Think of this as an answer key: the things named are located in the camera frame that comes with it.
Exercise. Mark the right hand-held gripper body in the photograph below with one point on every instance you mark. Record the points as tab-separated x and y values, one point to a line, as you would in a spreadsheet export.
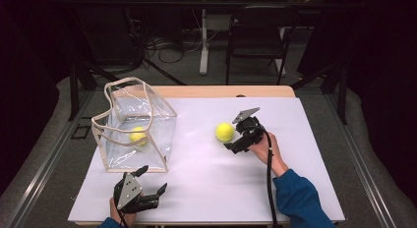
251	131

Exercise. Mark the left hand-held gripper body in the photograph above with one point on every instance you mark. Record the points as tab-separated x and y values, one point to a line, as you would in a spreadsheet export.
129	190

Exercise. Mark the yellow tennis ball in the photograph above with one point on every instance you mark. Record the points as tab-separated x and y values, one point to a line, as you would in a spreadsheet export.
137	135
225	132

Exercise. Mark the clear plastic bag beige trim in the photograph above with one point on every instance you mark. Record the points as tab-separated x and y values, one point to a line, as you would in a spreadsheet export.
164	146

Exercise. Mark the person's right hand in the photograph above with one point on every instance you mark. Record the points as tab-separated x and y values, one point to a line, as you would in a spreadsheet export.
264	152

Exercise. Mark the person's left hand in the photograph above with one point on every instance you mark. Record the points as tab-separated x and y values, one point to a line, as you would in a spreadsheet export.
114	215

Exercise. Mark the wooden table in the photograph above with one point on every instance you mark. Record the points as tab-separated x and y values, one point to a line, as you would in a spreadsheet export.
229	91

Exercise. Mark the black folding chair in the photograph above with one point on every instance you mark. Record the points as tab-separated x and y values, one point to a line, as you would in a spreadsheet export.
254	52

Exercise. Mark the white desk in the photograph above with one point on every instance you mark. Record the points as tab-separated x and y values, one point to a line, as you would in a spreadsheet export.
204	57

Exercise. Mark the black metal stand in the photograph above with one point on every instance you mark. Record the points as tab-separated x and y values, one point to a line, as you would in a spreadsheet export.
342	97
73	90

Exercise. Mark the dark curtain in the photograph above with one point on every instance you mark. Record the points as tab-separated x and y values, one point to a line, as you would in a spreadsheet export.
26	90
387	90

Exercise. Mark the black crossbar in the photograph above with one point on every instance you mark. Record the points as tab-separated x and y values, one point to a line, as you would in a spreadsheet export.
131	3

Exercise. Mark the metal floor rail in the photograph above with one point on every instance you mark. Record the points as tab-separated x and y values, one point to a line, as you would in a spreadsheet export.
35	188
373	188

